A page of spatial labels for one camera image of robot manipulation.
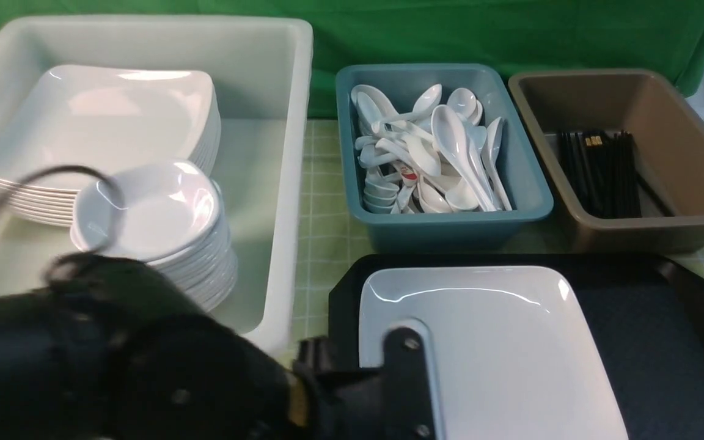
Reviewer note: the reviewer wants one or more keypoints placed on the stack of small white bowls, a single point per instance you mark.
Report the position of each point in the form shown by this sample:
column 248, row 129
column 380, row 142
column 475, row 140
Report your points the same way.
column 172, row 218

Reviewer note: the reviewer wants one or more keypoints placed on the black serving tray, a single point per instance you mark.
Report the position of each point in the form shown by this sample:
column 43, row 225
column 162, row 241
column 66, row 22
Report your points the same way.
column 645, row 312

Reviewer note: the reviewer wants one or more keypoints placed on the large white square plate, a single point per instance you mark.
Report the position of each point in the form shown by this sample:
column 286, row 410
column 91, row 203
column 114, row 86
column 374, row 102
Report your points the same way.
column 509, row 352

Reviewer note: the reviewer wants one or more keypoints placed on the brown plastic bin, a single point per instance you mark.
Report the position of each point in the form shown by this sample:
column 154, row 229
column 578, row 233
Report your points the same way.
column 670, row 152

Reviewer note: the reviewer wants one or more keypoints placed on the pile of white soup spoons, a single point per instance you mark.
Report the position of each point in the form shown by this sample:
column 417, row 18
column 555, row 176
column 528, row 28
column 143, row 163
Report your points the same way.
column 442, row 156

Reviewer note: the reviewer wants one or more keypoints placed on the green backdrop cloth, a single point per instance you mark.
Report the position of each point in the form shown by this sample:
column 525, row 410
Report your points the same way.
column 666, row 37

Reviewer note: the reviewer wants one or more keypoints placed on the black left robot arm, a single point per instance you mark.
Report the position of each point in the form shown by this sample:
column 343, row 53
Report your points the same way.
column 108, row 348

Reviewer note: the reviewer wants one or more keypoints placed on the stack of white square plates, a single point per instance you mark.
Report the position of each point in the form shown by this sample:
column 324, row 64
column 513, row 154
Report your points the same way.
column 111, row 119

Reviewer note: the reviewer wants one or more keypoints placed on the bundle of black chopsticks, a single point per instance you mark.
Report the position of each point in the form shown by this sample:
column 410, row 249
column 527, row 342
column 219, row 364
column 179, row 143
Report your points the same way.
column 601, row 169

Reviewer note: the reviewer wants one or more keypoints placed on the teal plastic bin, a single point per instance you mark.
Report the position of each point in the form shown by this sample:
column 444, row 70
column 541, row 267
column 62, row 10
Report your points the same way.
column 517, row 163

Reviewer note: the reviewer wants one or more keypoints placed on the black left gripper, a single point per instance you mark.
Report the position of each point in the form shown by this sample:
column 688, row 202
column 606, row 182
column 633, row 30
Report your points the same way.
column 390, row 402

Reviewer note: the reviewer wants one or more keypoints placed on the green checked tablecloth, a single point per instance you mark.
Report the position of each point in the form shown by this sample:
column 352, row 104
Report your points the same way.
column 330, row 239

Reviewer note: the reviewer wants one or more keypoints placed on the large white plastic tub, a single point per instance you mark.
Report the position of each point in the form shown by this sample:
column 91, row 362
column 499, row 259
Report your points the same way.
column 261, row 68

